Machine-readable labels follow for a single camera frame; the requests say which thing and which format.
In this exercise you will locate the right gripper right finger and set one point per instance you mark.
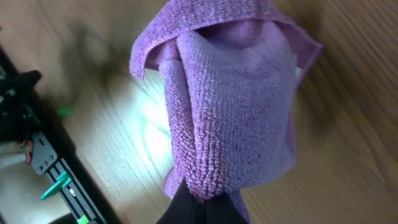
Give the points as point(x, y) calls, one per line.
point(227, 208)

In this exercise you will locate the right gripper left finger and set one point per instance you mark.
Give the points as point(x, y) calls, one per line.
point(183, 209)

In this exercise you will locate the purple microfiber cloth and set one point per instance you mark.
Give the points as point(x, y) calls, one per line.
point(231, 69)

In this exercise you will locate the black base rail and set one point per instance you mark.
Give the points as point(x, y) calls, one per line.
point(49, 151)

